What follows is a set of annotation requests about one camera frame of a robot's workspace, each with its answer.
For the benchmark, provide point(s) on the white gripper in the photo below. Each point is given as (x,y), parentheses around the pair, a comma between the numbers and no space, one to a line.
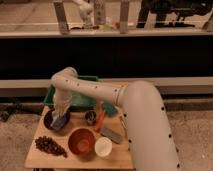
(61,106)

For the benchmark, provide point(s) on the purple bowl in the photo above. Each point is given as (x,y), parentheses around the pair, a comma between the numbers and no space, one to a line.
(48,119)

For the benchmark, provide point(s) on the blue grey towel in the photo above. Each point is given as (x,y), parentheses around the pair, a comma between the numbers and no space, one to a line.
(58,122)

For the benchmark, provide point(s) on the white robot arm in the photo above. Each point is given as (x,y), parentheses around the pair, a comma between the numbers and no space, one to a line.
(150,137)

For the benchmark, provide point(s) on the orange bowl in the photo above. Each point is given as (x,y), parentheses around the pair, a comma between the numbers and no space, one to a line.
(81,142)

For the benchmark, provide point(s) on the small metal cup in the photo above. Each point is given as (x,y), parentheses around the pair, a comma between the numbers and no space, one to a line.
(90,117)

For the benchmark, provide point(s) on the wooden cutting board table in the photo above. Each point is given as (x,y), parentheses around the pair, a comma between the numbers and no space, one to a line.
(119,158)

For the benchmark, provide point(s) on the orange carrot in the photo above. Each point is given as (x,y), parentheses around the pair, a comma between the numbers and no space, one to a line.
(100,121)

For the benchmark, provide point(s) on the bunch of dark grapes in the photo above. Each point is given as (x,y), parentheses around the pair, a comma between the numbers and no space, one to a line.
(50,146)

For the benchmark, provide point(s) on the teal cloth piece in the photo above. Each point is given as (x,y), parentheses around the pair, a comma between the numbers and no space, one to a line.
(109,109)

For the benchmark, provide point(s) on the white cup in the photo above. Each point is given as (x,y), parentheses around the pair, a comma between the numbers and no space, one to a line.
(103,147)

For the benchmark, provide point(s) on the grey sponge block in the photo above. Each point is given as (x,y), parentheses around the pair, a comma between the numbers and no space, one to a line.
(112,135)

